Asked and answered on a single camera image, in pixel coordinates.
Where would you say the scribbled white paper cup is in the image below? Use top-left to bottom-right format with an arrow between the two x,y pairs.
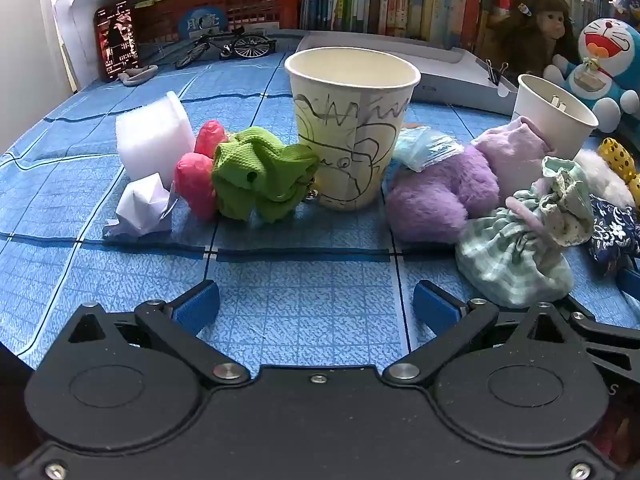
284,47 -> 422,211

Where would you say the gold sequin bow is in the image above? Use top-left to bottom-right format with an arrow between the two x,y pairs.
597,137 -> 640,196

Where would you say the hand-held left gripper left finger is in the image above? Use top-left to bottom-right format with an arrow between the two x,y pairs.
67,280 -> 251,386

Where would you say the red plastic crate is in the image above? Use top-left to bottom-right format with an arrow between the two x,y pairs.
132,0 -> 307,44

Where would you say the green textured cloth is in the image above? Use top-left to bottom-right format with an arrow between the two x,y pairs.
211,127 -> 321,225

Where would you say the round blue sticker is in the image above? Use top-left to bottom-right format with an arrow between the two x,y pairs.
178,7 -> 229,41

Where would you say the black binder clip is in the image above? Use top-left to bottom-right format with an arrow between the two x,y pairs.
484,58 -> 510,86

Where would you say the white fluffy plush toy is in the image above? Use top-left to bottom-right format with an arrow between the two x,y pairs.
574,149 -> 636,209

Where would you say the white paper origami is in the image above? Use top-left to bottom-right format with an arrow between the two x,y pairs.
102,172 -> 177,239

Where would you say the blue cat plush toy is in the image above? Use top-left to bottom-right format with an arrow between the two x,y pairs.
542,17 -> 640,134

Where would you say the blue checked table mat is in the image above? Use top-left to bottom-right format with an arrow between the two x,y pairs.
0,35 -> 640,377

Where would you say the white cardboard box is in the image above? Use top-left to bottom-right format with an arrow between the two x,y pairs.
294,30 -> 522,117

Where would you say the lavender cloth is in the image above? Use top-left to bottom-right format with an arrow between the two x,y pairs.
472,115 -> 557,197

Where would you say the plain white paper cup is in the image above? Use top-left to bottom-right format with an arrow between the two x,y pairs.
512,74 -> 600,160

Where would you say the brown-haired doll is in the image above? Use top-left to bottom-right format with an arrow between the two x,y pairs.
486,0 -> 582,87

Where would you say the purple plush toy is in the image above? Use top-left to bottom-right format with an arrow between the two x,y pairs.
384,145 -> 501,245

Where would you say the navy floral cloth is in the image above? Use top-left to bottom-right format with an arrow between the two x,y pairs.
587,195 -> 640,279

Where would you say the grey phone stand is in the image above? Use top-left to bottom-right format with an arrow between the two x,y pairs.
117,64 -> 160,86

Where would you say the black model bicycle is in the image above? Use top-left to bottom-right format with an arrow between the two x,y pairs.
174,27 -> 279,70

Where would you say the blue face mask packet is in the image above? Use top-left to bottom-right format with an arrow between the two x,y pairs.
394,125 -> 466,174

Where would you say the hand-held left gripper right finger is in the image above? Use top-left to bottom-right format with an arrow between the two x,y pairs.
382,280 -> 568,386

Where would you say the green plaid drawstring pouch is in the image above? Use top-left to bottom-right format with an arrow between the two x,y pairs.
455,155 -> 596,310

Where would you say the white paper sheet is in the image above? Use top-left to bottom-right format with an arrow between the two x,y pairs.
53,0 -> 132,94

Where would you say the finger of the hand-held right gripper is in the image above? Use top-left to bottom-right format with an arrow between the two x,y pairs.
567,297 -> 640,366

